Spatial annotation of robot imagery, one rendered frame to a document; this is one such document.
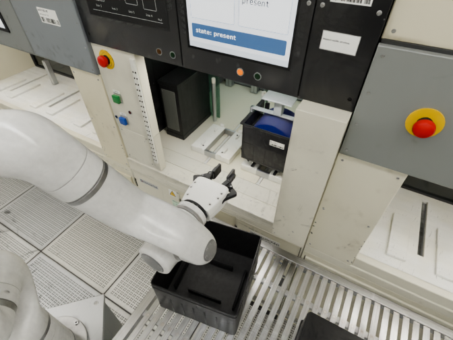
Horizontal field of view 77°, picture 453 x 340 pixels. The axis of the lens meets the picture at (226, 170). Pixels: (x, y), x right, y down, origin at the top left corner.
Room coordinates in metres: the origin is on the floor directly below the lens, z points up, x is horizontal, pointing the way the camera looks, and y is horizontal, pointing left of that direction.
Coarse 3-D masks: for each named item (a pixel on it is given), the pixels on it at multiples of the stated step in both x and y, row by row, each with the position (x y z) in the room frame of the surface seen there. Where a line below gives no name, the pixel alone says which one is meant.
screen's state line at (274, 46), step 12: (192, 24) 0.78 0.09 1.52; (204, 36) 0.76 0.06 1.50; (216, 36) 0.74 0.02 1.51; (228, 36) 0.73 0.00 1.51; (240, 36) 0.71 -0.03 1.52; (252, 36) 0.70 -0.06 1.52; (264, 36) 0.68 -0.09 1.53; (252, 48) 0.69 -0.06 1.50; (264, 48) 0.68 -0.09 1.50; (276, 48) 0.66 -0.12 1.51
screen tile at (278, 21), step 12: (240, 0) 0.71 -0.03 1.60; (276, 0) 0.67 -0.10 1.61; (288, 0) 0.66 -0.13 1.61; (240, 12) 0.71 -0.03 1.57; (252, 12) 0.70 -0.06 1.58; (264, 12) 0.68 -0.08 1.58; (276, 12) 0.67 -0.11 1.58; (288, 12) 0.66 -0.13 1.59; (240, 24) 0.71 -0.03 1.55; (252, 24) 0.70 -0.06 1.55; (264, 24) 0.68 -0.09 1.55; (276, 24) 0.67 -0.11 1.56; (288, 24) 0.65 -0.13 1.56
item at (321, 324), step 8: (312, 312) 0.31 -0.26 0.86; (304, 320) 0.29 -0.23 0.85; (312, 320) 0.29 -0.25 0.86; (320, 320) 0.29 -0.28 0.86; (328, 320) 0.29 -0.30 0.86; (304, 328) 0.27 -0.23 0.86; (312, 328) 0.27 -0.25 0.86; (320, 328) 0.27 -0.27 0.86; (328, 328) 0.27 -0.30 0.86; (336, 328) 0.27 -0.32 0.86; (296, 336) 0.27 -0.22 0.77; (304, 336) 0.25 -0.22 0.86; (312, 336) 0.25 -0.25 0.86; (320, 336) 0.25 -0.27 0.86; (328, 336) 0.25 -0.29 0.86; (336, 336) 0.25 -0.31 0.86; (344, 336) 0.25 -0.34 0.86; (352, 336) 0.25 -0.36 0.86
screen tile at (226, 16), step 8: (192, 0) 0.78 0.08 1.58; (200, 0) 0.76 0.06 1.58; (224, 0) 0.73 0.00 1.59; (232, 0) 0.72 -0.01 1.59; (192, 8) 0.78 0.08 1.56; (200, 8) 0.77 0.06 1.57; (208, 8) 0.75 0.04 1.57; (216, 8) 0.74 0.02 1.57; (224, 8) 0.73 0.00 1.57; (232, 8) 0.72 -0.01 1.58; (192, 16) 0.78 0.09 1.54; (200, 16) 0.77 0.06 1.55; (208, 16) 0.75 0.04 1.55; (216, 16) 0.74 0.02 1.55; (224, 16) 0.73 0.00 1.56; (232, 16) 0.72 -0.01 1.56; (232, 24) 0.72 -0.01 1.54
